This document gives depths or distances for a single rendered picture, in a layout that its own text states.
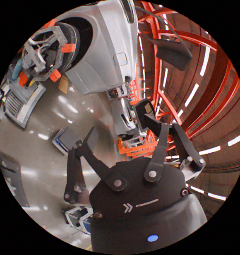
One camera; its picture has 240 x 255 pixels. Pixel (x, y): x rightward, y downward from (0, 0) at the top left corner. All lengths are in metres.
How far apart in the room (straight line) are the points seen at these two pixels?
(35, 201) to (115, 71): 2.15
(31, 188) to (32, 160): 0.43
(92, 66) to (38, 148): 1.39
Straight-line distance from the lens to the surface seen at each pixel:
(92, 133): 0.17
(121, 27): 1.07
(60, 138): 1.27
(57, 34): 0.78
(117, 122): 2.53
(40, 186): 1.49
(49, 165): 1.51
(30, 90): 1.43
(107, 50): 1.02
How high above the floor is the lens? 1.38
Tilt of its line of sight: 8 degrees down
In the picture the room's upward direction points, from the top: 75 degrees clockwise
